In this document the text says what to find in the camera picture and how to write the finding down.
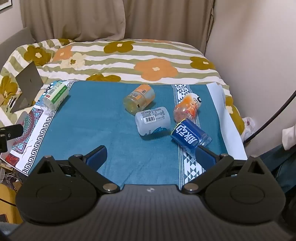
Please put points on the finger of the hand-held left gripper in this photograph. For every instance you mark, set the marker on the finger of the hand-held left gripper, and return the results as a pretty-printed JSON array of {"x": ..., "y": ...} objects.
[{"x": 12, "y": 131}]

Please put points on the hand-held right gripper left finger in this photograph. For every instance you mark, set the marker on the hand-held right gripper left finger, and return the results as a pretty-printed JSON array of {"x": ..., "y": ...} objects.
[{"x": 97, "y": 157}]

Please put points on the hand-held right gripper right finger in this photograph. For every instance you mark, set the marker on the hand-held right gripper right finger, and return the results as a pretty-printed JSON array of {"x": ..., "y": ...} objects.
[{"x": 205, "y": 158}]

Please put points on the blue label clear cup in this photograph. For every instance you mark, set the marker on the blue label clear cup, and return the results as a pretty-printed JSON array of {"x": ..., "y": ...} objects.
[{"x": 187, "y": 134}]

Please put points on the green label clear cup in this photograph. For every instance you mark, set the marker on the green label clear cup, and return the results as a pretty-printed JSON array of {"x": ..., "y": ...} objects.
[{"x": 55, "y": 95}]

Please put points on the white label clear cup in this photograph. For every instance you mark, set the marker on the white label clear cup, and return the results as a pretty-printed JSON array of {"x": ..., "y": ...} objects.
[{"x": 152, "y": 121}]

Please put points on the yellow orange label cup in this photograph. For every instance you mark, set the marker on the yellow orange label cup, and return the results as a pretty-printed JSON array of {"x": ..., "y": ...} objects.
[{"x": 138, "y": 98}]

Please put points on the teal patterned cloth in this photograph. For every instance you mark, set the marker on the teal patterned cloth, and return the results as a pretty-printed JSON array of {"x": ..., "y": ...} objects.
[{"x": 92, "y": 127}]

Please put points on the white paper sheet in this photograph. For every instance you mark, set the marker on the white paper sheet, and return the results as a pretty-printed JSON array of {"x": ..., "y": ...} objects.
[{"x": 231, "y": 129}]

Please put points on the white plastic bag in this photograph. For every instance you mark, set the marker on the white plastic bag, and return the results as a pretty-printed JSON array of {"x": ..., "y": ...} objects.
[{"x": 248, "y": 126}]

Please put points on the grey laptop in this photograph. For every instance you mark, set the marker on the grey laptop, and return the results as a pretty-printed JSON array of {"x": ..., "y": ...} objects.
[{"x": 29, "y": 80}]

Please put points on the person's dark trousers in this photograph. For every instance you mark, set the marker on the person's dark trousers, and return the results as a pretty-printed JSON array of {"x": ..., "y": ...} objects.
[{"x": 278, "y": 162}]

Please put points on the person's white sleeve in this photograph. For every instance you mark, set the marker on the person's white sleeve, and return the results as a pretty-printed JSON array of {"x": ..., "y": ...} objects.
[{"x": 289, "y": 136}]

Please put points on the grey headboard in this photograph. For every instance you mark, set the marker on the grey headboard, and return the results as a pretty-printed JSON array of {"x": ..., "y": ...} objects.
[{"x": 16, "y": 38}]

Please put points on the floral striped blanket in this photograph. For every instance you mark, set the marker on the floral striped blanket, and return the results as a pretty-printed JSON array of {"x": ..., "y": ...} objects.
[{"x": 138, "y": 53}]

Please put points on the beige curtain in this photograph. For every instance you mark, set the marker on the beige curtain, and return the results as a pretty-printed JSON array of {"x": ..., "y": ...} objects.
[
  {"x": 168, "y": 18},
  {"x": 74, "y": 18}
]

